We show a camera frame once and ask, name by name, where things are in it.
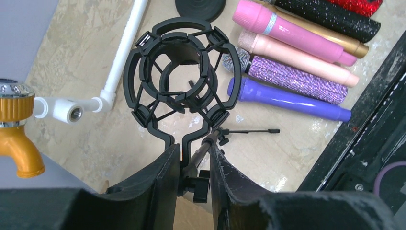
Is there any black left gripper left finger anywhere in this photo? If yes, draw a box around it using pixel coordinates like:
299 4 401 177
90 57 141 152
0 144 180 230

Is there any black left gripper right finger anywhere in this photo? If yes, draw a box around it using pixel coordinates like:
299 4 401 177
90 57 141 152
209 146 399 230

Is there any black tripod mic stand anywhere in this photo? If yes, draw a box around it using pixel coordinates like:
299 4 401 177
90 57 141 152
117 17 267 203

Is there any glitter purple microphone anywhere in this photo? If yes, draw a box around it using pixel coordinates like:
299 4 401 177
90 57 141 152
236 47 348 104

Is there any hot pink microphone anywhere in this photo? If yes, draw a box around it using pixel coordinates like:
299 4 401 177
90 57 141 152
232 0 358 66

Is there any gold microphone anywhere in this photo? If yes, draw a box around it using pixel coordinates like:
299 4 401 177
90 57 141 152
255 0 369 58

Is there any black round-base mic stand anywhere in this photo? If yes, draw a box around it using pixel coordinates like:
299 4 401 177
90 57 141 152
175 0 226 22

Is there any black glitter microphone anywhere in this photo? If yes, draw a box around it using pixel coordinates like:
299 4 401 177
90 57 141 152
273 0 381 43

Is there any red glitter microphone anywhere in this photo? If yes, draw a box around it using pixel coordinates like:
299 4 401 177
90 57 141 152
328 0 383 17

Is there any orange toy microphone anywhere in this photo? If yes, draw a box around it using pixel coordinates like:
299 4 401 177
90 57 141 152
0 79 45 179

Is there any white PVC pipe frame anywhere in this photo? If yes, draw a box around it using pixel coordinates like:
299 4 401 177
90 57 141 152
32 0 149 125

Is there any black table edge rail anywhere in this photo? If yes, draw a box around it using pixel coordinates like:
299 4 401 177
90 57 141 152
299 35 406 218

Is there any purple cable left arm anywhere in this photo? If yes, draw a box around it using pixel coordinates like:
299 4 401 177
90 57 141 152
373 161 406 199

